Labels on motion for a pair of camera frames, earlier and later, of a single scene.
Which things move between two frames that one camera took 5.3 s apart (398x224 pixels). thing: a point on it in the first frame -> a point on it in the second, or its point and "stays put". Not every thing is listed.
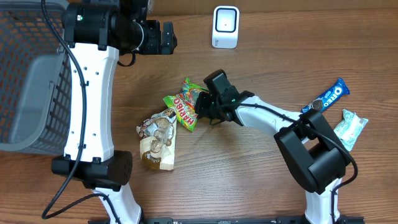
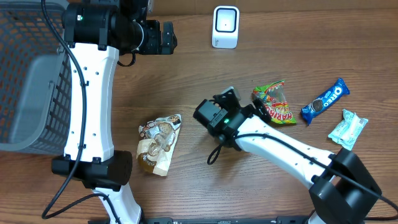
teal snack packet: (350, 128) stays put
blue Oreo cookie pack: (338, 90) stays put
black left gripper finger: (170, 40) stays put
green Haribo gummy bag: (183, 104) -> (273, 96)
